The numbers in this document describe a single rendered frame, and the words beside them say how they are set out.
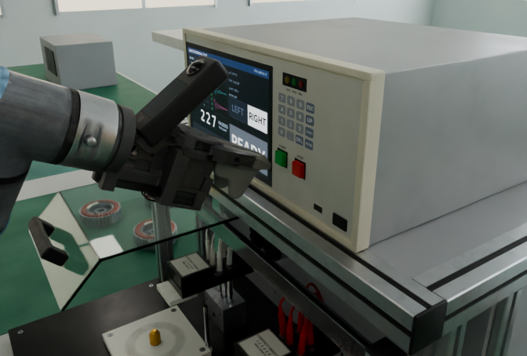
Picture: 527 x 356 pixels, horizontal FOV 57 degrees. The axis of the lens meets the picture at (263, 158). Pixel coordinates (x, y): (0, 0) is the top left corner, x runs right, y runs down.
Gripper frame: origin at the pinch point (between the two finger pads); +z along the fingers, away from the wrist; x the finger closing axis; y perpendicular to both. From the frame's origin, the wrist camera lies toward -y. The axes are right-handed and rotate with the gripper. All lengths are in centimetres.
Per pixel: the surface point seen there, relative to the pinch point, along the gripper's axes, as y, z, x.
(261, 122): -3.9, 1.4, -4.9
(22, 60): 44, 54, -468
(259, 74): -9.8, -1.4, -5.3
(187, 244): 35, 28, -52
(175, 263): 26.1, 7.3, -22.2
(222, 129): -0.1, 3.1, -16.2
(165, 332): 40.0, 10.3, -21.9
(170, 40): -13, 28, -101
